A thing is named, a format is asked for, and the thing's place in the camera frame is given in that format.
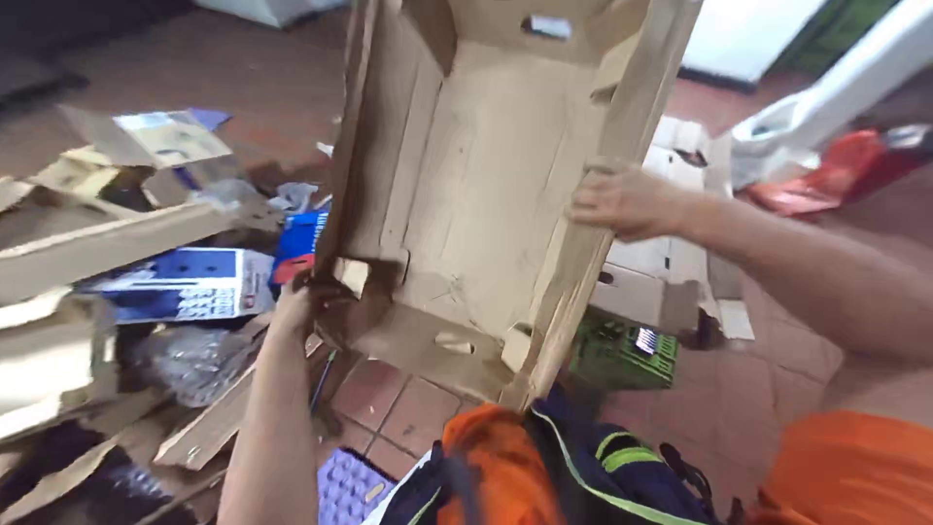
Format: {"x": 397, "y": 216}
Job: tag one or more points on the person's right hand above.
{"x": 641, "y": 200}

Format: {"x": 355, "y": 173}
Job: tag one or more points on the person's left hand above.
{"x": 297, "y": 305}

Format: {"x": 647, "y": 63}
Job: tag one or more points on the person's left fingers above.
{"x": 329, "y": 290}

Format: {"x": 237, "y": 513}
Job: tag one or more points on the person's right fingers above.
{"x": 592, "y": 200}

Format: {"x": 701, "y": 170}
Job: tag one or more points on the large brown cardboard box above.
{"x": 503, "y": 168}

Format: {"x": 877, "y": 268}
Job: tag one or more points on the person's left forearm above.
{"x": 273, "y": 423}

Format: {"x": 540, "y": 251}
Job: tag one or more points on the person's right forearm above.
{"x": 791, "y": 266}

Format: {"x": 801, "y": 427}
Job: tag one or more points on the blue and red box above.
{"x": 300, "y": 244}

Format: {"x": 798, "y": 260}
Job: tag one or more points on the white flattened cardboard box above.
{"x": 674, "y": 244}

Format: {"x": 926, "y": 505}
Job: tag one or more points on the blue and white printed carton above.
{"x": 178, "y": 281}

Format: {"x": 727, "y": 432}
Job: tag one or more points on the crumpled clear plastic bag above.
{"x": 197, "y": 364}

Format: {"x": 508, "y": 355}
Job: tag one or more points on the green plastic crate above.
{"x": 619, "y": 357}

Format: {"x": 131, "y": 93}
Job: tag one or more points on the long brown cardboard strip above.
{"x": 208, "y": 426}

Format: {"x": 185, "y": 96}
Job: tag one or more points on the purple egg tray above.
{"x": 348, "y": 485}

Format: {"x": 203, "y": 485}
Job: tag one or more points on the open carton with white flap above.
{"x": 171, "y": 138}

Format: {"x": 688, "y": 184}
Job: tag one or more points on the white appliance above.
{"x": 751, "y": 36}

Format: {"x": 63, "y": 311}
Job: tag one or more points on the person's body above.
{"x": 503, "y": 467}

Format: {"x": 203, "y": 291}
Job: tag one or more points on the red plastic bag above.
{"x": 838, "y": 175}

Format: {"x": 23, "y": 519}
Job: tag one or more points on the pile of cardboard boxes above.
{"x": 55, "y": 335}

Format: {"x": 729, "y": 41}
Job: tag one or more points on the white box-shaped object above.
{"x": 266, "y": 7}

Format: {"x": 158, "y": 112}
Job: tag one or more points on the white metal post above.
{"x": 853, "y": 73}

